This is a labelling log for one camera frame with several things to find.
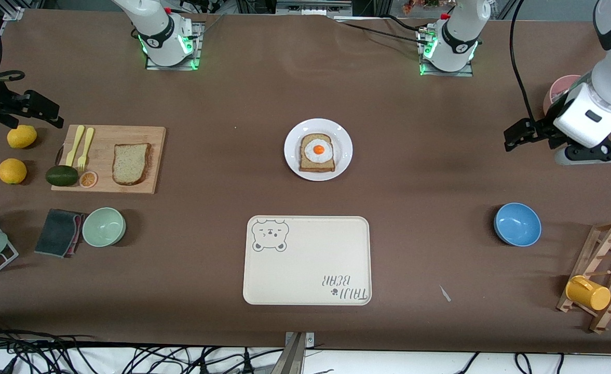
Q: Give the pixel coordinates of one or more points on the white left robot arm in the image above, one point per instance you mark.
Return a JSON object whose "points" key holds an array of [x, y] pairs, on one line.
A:
{"points": [[458, 31]]}

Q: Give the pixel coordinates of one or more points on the white round plate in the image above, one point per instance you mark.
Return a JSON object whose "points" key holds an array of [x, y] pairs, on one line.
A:
{"points": [[344, 145]]}

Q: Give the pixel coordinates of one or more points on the yellow plastic knife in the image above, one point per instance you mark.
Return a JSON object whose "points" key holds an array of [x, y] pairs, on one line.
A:
{"points": [[76, 140]]}

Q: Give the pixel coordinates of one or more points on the aluminium frame profile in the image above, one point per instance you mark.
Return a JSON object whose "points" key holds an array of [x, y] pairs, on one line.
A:
{"points": [[14, 14]]}

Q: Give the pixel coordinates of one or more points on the grey metal box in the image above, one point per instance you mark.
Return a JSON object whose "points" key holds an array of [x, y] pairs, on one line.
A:
{"points": [[313, 6]]}

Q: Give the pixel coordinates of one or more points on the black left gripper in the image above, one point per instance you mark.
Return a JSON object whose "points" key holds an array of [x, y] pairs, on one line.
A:
{"points": [[542, 126]]}

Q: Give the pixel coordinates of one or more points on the yellow lemon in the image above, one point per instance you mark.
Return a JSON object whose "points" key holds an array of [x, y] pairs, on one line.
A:
{"points": [[21, 136]]}

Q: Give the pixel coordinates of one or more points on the wooden cutting board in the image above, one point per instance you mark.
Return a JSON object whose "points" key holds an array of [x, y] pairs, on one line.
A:
{"points": [[103, 156]]}

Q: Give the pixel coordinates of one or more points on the cream tray with bear print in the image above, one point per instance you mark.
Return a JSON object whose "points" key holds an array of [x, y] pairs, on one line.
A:
{"points": [[305, 270]]}

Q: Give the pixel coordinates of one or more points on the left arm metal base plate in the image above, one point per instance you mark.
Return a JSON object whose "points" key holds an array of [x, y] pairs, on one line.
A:
{"points": [[440, 74]]}

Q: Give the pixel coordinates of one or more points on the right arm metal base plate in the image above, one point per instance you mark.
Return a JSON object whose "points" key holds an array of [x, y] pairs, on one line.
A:
{"points": [[170, 67]]}

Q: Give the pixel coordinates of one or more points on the blue bowl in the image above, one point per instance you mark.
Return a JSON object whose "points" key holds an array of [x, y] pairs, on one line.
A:
{"points": [[518, 224]]}

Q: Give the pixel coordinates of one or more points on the plain brown bread slice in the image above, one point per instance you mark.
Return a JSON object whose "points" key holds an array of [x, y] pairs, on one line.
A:
{"points": [[131, 163]]}

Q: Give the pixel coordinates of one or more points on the yellow plastic fork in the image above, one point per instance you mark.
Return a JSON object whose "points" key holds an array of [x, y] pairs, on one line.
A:
{"points": [[86, 145]]}

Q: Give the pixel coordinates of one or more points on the pink bowl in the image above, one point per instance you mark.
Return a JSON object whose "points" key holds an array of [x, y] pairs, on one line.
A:
{"points": [[562, 85]]}

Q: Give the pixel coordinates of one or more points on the wooden mug rack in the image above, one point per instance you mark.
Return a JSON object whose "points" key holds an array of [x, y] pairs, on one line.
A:
{"points": [[591, 259]]}

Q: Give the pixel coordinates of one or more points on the round yellow orange fruit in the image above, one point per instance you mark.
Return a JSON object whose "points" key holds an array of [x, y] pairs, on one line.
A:
{"points": [[12, 171]]}

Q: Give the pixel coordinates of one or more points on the pale green bowl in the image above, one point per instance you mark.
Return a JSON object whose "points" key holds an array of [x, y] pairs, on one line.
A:
{"points": [[103, 227]]}

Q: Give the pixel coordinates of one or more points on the yellow mug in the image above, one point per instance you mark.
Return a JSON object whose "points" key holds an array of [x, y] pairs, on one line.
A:
{"points": [[588, 293]]}

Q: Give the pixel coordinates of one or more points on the orange slice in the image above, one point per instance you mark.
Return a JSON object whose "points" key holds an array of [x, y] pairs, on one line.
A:
{"points": [[88, 179]]}

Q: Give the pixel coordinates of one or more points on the small grey tape scrap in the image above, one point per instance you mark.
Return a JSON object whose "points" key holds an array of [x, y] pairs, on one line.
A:
{"points": [[445, 294]]}

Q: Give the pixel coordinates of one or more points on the dark green avocado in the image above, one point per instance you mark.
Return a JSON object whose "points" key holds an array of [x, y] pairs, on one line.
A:
{"points": [[61, 175]]}

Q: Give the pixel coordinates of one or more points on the metal table bracket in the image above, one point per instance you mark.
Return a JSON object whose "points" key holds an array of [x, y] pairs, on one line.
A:
{"points": [[295, 358]]}

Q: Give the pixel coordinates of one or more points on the dark grey folded cloth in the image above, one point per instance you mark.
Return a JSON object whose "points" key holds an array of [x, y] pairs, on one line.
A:
{"points": [[56, 232]]}

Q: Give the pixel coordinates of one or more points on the fried egg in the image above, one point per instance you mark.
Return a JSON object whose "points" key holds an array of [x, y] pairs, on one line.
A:
{"points": [[318, 150]]}

